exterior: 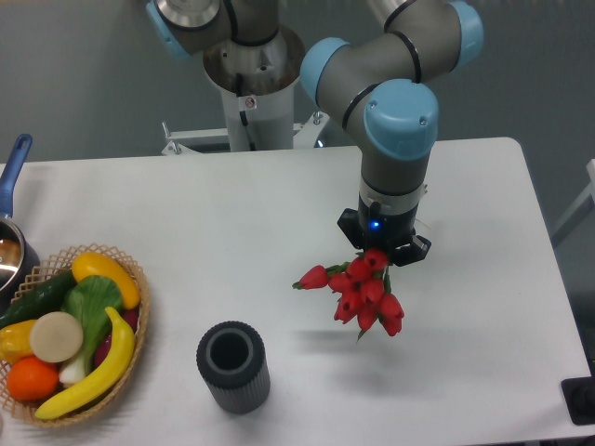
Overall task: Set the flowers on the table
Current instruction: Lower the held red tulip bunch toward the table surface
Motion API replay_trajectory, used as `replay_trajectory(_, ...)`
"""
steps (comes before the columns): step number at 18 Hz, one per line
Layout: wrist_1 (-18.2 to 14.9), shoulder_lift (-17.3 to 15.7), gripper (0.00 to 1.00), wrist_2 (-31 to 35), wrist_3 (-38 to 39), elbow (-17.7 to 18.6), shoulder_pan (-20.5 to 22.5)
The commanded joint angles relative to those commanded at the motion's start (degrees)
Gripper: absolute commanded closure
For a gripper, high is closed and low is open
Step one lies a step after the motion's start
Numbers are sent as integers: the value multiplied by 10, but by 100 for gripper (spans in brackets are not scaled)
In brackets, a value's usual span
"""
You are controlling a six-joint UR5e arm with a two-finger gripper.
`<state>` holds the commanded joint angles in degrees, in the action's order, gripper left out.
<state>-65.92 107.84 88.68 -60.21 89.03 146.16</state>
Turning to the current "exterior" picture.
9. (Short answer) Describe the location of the dark grey ribbed vase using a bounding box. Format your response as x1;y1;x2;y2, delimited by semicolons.
196;321;271;414

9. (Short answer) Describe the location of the yellow bell pepper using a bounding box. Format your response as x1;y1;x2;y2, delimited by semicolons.
0;320;36;363

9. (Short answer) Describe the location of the beige round slice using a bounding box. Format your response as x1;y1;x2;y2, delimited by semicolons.
29;311;84;363

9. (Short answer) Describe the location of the red tulip bouquet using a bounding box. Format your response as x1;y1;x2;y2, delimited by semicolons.
292;248;404;337

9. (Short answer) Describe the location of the white frame at right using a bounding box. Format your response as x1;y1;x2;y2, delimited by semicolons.
550;159;594;249

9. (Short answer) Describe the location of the black device at edge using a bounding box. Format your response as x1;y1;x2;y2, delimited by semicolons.
561;376;594;426

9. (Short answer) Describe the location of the blue handled saucepan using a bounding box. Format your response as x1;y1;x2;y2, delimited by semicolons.
1;134;40;314

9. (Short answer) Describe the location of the yellow banana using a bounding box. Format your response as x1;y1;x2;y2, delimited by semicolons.
34;307;135;421

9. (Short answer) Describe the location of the orange fruit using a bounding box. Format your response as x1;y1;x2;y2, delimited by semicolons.
7;356;59;401

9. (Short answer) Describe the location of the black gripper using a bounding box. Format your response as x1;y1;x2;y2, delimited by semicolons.
337;198;431;267

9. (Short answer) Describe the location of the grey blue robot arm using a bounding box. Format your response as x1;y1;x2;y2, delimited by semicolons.
146;1;483;267

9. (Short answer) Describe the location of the green bok choy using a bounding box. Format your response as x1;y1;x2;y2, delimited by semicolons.
59;275;123;387

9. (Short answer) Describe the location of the dark red vegetable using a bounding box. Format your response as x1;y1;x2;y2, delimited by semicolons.
93;309;139;369

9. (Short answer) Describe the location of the woven wicker basket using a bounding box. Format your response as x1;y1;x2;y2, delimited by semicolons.
1;243;150;428

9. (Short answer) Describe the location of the green cucumber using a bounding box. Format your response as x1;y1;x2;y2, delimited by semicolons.
1;270;77;329

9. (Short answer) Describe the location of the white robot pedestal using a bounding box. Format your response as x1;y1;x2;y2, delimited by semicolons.
162;25;330;155

